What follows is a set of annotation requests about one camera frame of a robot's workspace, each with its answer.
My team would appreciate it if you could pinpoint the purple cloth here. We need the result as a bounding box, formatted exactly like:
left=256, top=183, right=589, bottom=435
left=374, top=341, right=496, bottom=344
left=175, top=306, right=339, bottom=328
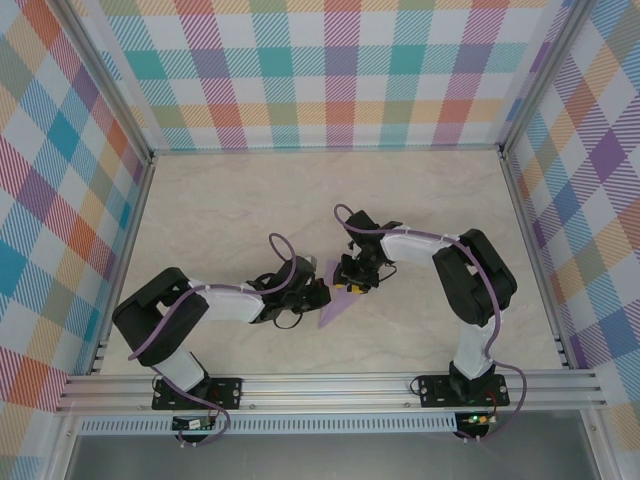
left=317, top=258, right=366, bottom=330

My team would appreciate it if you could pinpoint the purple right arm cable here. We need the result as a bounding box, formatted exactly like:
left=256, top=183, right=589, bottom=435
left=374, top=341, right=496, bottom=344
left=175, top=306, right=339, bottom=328
left=333, top=203, right=529, bottom=444

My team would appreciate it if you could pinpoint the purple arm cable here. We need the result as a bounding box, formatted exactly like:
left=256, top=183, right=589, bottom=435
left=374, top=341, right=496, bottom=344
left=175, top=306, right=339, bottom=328
left=128, top=232, right=301, bottom=449
left=333, top=203, right=529, bottom=444

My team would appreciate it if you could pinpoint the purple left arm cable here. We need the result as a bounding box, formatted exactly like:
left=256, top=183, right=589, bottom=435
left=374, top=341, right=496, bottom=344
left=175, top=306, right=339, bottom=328
left=128, top=232, right=301, bottom=449

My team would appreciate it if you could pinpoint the aluminium mounting rail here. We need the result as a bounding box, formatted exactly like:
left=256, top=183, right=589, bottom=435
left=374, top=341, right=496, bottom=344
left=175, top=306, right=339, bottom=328
left=54, top=369, right=609, bottom=414

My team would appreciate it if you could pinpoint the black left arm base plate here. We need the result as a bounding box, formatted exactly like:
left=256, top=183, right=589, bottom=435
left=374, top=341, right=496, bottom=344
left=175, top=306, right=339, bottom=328
left=151, top=378, right=245, bottom=411

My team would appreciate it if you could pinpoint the aluminium table edge rail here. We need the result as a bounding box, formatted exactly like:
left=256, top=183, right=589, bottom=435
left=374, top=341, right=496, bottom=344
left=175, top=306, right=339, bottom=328
left=499, top=152, right=574, bottom=371
left=149, top=143, right=506, bottom=157
left=87, top=159, right=156, bottom=376

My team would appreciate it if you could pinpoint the slotted grey cable duct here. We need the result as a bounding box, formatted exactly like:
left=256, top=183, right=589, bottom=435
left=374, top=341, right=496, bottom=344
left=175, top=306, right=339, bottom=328
left=78, top=413, right=459, bottom=435

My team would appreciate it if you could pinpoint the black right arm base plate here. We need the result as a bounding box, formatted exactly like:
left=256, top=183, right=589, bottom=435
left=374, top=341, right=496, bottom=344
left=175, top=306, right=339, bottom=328
left=417, top=374, right=511, bottom=409

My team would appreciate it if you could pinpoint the aluminium frame post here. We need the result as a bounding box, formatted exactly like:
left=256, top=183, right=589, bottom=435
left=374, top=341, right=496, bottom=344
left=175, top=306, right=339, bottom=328
left=497, top=0, right=591, bottom=161
left=58, top=0, right=156, bottom=166

